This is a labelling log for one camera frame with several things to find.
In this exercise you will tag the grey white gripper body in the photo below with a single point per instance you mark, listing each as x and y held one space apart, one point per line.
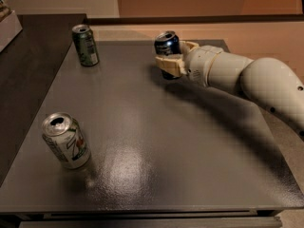
199 65

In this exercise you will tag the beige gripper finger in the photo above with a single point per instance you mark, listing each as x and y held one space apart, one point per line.
172 64
187 46

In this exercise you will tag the dark blue pepsi can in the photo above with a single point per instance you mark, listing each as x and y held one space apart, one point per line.
167 43

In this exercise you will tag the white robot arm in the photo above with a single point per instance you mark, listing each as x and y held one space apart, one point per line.
267 82

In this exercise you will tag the green soda can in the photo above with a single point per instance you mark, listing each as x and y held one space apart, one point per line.
85 45

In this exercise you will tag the white 7up can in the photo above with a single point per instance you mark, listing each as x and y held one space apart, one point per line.
64 137

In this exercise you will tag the white box at left edge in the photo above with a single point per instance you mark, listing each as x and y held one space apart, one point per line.
10 25

